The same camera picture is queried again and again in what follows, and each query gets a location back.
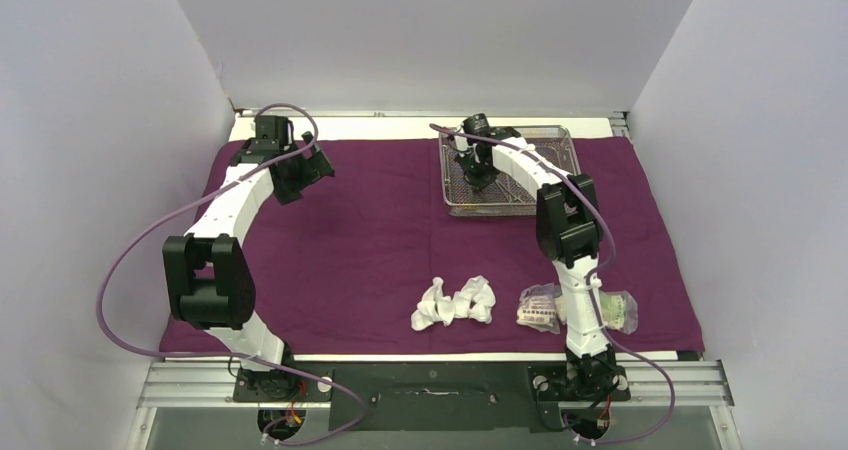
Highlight wire mesh instrument tray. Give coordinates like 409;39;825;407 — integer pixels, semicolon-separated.
438;125;581;217

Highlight purple cloth wrap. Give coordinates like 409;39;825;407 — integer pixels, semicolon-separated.
159;136;706;356

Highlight white gauze piece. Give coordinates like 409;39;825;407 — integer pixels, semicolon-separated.
453;275;497;325

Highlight white cotton balls bag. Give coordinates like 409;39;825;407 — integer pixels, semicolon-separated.
410;277;456;332

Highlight pink packet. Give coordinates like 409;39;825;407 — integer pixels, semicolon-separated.
516;283;562;335

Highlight white gauze bag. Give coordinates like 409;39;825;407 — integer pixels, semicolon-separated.
554;294;567;325

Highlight green packet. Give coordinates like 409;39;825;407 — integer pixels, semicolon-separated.
599;291;639;335

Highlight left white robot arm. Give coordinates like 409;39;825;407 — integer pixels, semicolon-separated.
162;115;335;400

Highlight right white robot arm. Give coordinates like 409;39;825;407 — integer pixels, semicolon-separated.
452;113;620;401

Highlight metal surgical scissors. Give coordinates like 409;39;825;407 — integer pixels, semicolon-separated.
495;177;533;204

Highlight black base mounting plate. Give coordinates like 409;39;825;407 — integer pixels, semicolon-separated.
230;361;631;438

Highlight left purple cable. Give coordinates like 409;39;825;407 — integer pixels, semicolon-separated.
95;103;371;448

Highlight aluminium frame rail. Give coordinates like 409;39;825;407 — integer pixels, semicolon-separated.
137;360;735;409

